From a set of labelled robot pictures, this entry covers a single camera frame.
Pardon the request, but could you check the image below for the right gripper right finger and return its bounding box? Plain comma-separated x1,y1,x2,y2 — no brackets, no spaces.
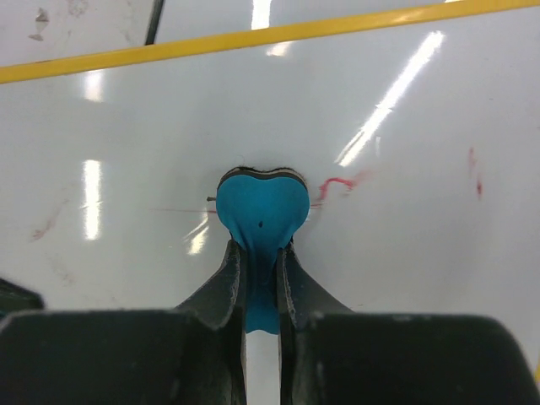
276,247,539,404

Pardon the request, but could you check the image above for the blue heart-shaped eraser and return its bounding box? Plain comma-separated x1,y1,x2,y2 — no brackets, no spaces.
215,166,310,335

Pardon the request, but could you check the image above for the large black-framed whiteboard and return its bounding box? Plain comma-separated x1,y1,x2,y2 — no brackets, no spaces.
143,0,465,46

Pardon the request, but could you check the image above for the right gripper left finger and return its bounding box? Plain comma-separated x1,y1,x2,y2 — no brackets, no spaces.
1,241,247,404

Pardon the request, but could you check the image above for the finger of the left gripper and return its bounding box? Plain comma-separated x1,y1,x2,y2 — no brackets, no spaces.
0,279,45,315

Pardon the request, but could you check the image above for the small yellow-framed whiteboard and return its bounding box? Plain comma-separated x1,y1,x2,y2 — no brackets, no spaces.
1,1,539,404

